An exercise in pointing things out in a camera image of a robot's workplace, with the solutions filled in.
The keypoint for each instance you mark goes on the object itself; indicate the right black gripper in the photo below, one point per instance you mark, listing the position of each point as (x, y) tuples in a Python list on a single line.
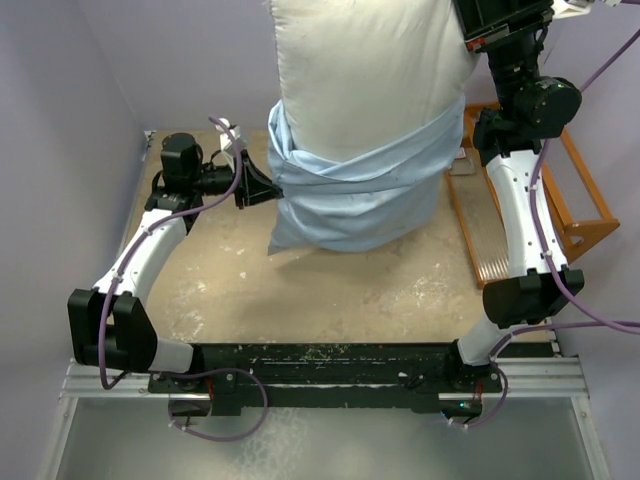
[(491, 23)]

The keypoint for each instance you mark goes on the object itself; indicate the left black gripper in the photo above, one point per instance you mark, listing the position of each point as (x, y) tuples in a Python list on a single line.
[(255, 187)]

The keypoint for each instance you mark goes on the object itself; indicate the aluminium extrusion frame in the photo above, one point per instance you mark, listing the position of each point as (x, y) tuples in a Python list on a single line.
[(537, 427)]

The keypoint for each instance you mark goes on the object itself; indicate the small clear plastic box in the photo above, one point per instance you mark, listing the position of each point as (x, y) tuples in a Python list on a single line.
[(463, 164)]

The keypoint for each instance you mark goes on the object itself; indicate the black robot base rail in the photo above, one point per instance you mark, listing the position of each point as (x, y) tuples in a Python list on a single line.
[(421, 377)]

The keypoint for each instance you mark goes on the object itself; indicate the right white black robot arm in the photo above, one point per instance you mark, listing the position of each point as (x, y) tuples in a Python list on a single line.
[(532, 108)]

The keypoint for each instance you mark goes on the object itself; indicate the white pillow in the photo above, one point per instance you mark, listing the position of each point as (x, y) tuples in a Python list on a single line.
[(357, 75)]

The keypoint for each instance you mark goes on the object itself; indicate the light blue pillowcase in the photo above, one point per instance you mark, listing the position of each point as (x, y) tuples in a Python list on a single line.
[(366, 201)]

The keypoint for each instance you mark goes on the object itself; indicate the orange wooden tiered rack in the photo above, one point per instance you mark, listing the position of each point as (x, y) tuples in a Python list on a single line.
[(475, 202)]

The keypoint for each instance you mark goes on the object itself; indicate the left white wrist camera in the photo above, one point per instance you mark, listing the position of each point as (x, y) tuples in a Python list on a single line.
[(227, 143)]

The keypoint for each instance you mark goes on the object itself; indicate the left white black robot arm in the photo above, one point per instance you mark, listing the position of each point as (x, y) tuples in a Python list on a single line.
[(110, 328)]

